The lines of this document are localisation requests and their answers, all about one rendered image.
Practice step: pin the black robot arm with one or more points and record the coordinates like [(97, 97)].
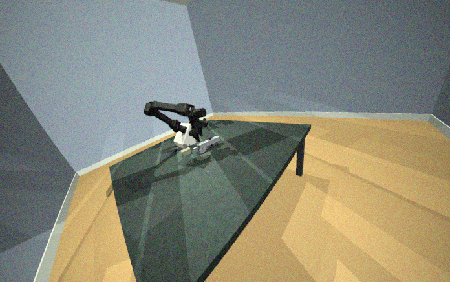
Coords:
[(182, 109)]

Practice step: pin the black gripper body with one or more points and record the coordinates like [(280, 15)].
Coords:
[(194, 127)]

